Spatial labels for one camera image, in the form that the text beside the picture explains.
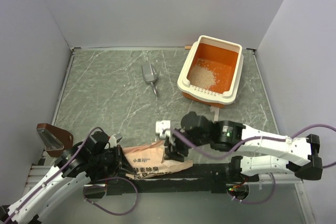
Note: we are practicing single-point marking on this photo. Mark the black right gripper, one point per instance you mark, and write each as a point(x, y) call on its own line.
point(173, 147)

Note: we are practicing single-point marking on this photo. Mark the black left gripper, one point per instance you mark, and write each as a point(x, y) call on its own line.
point(120, 164)

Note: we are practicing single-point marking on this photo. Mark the pink cat litter bag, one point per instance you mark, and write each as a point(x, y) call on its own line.
point(148, 161)

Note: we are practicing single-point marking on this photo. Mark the grey metal litter scoop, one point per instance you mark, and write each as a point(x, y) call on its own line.
point(150, 76)

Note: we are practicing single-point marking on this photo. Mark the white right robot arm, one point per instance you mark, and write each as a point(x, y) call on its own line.
point(252, 151)

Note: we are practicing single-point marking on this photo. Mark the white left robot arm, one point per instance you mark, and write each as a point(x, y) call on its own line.
point(90, 162)

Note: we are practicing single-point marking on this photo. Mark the clean litter pile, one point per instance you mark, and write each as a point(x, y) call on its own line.
point(206, 74)

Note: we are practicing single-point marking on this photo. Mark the orange and white litter box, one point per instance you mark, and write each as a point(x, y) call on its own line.
point(219, 51)

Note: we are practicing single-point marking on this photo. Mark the brown dustpan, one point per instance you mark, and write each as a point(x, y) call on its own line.
point(55, 139)

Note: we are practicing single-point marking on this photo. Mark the black mounting base rail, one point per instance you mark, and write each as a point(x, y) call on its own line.
point(213, 178)

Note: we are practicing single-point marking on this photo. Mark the aluminium frame rail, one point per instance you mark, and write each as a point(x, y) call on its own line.
point(279, 179)

